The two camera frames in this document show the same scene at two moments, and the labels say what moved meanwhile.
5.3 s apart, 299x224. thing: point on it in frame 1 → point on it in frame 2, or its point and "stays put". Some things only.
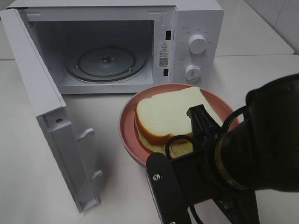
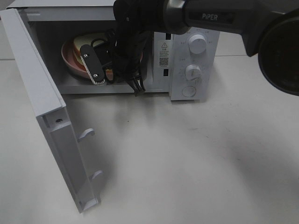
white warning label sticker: x=163 y=53 stays put
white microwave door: x=49 y=106 stays put
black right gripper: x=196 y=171 → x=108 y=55
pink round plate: x=130 y=139 → x=70 y=61
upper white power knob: x=197 y=44 stays put
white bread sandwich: x=162 y=115 → x=84 y=39
